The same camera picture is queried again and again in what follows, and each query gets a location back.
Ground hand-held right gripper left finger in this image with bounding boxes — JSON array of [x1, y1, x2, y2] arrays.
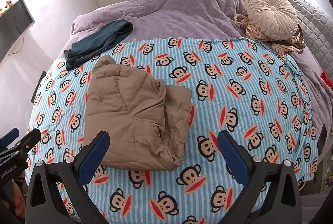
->
[[25, 130, 110, 224]]

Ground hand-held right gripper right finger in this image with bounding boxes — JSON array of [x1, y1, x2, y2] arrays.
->
[[217, 130, 302, 224]]

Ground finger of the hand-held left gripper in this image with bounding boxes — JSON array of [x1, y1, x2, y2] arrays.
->
[[15, 129, 42, 156], [0, 128, 20, 148]]

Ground tan puffer jacket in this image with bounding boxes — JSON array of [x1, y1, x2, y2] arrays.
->
[[83, 55, 193, 172]]

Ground person's left hand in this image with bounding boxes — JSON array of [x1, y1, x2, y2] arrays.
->
[[11, 182, 27, 217]]

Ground blue striped monkey-print blanket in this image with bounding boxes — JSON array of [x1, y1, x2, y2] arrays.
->
[[26, 37, 319, 224]]

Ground dark flat object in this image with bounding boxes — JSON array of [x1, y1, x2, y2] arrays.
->
[[317, 124, 328, 157]]

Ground dark blue jeans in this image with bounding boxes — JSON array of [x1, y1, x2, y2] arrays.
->
[[64, 20, 134, 71]]

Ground small toys on television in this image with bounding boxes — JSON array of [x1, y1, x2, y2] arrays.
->
[[0, 0, 13, 15]]

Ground round beige pleated cushion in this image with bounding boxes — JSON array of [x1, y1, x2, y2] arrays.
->
[[245, 0, 299, 41]]

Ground purple fleece duvet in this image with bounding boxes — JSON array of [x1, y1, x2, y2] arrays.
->
[[70, 0, 333, 136]]

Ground grey quilted headboard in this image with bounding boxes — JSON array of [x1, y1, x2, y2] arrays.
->
[[257, 0, 333, 68]]

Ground television cable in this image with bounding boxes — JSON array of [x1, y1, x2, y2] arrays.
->
[[8, 35, 25, 54]]

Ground wall-mounted television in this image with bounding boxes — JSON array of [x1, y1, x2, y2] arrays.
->
[[0, 0, 35, 63]]

